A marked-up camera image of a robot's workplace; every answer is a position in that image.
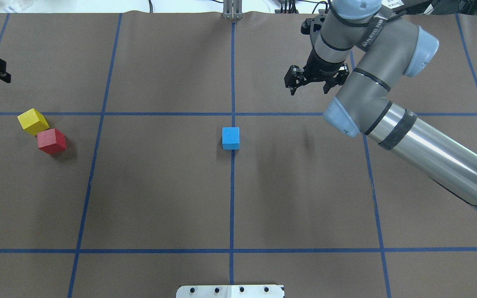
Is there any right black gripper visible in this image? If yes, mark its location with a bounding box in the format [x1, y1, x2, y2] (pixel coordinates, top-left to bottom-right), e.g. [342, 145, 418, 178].
[284, 49, 350, 96]

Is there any blue wooden block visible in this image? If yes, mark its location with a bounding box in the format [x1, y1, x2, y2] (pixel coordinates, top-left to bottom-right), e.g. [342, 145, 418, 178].
[222, 127, 241, 150]

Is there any red wooden block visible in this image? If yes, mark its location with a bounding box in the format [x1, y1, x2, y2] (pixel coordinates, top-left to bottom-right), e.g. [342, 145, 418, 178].
[36, 128, 67, 155]

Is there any yellow wooden block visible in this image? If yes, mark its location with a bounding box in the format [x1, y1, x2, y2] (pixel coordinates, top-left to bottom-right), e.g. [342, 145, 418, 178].
[17, 108, 50, 136]

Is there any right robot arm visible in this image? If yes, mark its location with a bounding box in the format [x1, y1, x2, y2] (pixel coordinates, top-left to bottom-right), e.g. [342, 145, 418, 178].
[284, 0, 477, 212]

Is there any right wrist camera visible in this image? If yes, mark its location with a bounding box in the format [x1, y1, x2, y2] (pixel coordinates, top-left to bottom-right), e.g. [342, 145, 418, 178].
[300, 14, 326, 45]

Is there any aluminium frame post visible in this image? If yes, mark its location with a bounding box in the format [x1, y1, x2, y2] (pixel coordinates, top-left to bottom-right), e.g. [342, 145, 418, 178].
[221, 0, 243, 20]

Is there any white mount base plate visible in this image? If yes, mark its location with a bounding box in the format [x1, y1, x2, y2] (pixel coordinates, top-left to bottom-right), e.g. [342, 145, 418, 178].
[176, 284, 286, 298]

